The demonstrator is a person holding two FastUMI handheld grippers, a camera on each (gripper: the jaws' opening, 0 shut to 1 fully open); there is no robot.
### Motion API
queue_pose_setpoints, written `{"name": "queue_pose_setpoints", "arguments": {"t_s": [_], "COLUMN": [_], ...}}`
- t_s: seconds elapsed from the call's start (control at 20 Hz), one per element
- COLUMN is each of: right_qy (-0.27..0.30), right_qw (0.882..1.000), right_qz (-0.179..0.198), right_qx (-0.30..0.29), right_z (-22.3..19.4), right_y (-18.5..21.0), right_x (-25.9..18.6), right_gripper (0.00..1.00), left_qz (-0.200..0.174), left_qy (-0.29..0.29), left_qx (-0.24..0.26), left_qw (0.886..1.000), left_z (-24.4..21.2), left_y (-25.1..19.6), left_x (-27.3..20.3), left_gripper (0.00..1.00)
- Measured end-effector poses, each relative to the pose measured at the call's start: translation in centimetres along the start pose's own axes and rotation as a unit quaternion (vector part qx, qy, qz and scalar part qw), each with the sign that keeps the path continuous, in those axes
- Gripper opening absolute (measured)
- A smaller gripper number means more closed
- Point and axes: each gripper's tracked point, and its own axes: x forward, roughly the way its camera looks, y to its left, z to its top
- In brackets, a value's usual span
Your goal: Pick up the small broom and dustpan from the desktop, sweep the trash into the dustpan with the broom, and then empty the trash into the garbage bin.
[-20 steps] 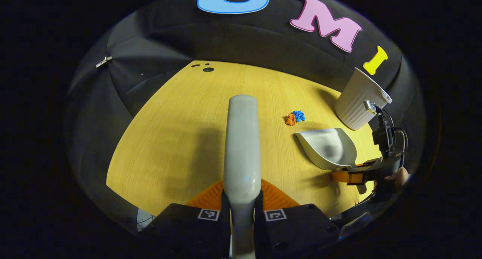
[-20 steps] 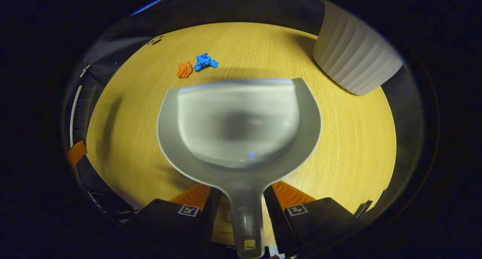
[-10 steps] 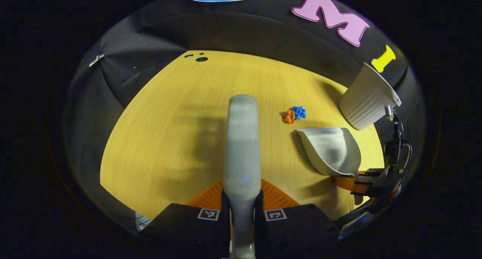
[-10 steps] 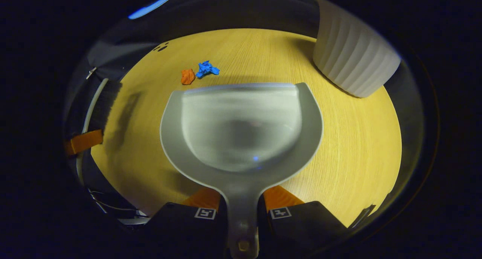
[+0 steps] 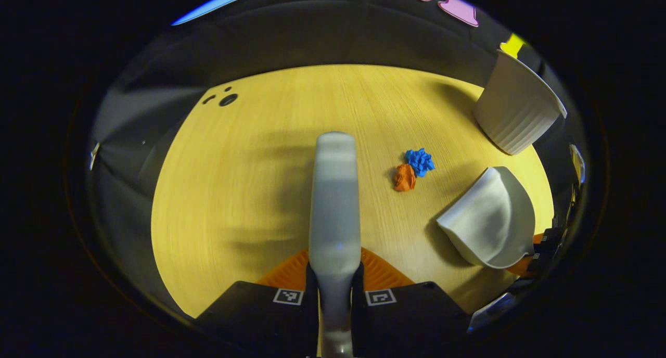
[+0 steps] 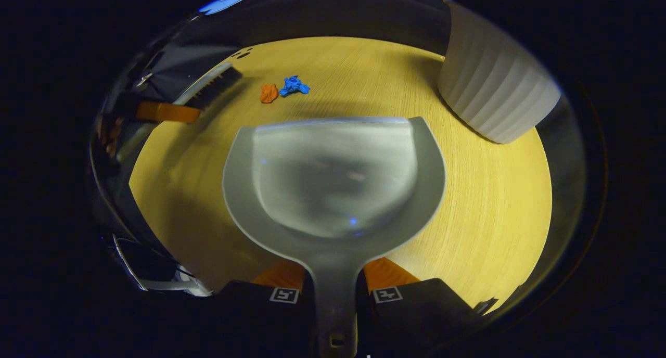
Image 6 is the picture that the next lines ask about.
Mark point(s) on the white dustpan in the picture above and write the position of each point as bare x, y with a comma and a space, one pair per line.
333, 181

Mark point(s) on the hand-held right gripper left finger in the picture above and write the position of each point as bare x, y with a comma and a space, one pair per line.
260, 316

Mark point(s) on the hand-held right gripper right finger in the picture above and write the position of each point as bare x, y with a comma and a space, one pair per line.
411, 316

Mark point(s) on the white ribbed garbage bin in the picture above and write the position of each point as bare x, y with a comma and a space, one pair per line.
494, 87

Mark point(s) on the wooden desktop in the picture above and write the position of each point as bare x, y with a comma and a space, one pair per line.
494, 202

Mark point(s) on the blue paper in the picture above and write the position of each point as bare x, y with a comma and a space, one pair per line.
292, 86

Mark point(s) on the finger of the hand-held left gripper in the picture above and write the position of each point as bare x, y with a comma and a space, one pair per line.
166, 112

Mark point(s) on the small white broom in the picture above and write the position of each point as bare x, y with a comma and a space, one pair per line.
213, 85

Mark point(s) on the orange paper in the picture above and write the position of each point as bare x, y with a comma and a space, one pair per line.
269, 93

